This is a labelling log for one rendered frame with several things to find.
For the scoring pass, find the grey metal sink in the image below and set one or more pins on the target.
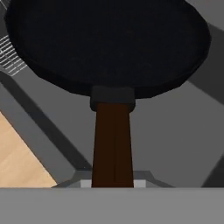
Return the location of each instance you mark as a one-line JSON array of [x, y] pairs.
[[169, 134]]

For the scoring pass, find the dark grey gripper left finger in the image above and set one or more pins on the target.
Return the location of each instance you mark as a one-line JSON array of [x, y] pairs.
[[79, 180]]

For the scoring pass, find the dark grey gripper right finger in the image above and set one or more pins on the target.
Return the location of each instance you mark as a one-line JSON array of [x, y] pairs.
[[145, 179]]

